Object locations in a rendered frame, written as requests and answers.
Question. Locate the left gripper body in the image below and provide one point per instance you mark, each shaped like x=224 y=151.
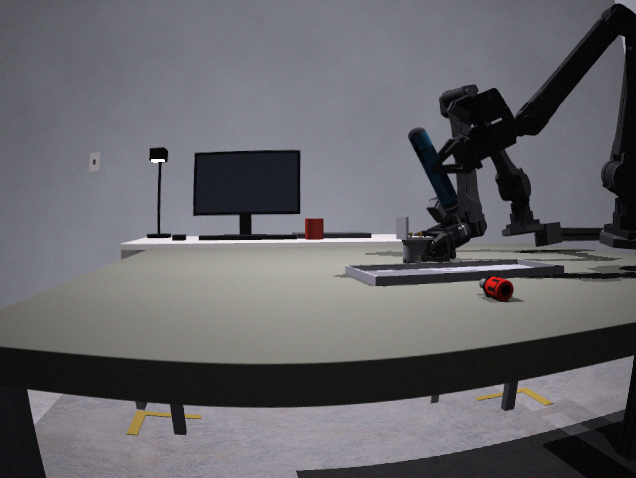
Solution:
x=471 y=154

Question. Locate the white shallow rectangular tray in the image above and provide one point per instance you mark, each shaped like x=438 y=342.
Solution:
x=416 y=273

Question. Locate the dark blue electric nut driver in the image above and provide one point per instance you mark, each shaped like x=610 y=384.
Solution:
x=441 y=183

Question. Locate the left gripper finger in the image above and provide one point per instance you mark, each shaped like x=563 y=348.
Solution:
x=464 y=169
x=442 y=151

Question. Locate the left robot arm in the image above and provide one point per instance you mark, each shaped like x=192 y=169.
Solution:
x=620 y=176

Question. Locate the grey and white l-shaped bracket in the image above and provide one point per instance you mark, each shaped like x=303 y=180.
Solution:
x=402 y=230

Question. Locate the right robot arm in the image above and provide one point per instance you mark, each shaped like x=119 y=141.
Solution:
x=518 y=185

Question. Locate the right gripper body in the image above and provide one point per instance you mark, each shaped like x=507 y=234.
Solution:
x=452 y=247

